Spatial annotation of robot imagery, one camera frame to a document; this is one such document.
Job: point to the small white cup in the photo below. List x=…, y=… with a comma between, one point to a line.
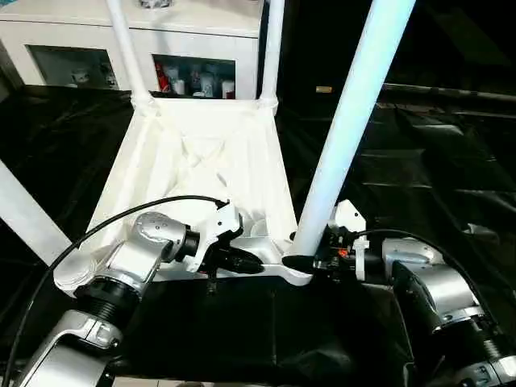
x=207, y=84
x=228, y=88
x=179, y=85

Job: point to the dark patterned ornament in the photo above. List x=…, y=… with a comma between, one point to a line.
x=155, y=3

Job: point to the long dark metal rod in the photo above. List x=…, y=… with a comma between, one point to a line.
x=443, y=92

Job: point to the small tan label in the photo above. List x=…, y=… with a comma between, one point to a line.
x=323, y=88

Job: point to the white plastic table top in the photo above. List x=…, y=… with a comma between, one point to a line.
x=181, y=133

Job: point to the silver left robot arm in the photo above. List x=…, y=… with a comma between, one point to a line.
x=153, y=234

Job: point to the white glass-door cabinet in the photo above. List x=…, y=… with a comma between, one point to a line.
x=60, y=32

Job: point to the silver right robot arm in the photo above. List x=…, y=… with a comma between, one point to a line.
x=439, y=290

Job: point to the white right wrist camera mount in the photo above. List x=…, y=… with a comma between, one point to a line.
x=348, y=213

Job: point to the white plastic table leg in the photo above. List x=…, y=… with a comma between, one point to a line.
x=272, y=52
x=354, y=101
x=24, y=217
x=127, y=52

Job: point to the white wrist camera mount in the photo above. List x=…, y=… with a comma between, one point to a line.
x=223, y=219
x=348, y=213

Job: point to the black plastic table mat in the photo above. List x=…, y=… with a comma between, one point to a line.
x=423, y=181

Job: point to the red cabinet item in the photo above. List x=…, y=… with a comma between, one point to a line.
x=163, y=78

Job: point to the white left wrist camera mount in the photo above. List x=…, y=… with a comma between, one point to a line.
x=223, y=219

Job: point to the large black backdrop sheet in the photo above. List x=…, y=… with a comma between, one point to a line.
x=443, y=40

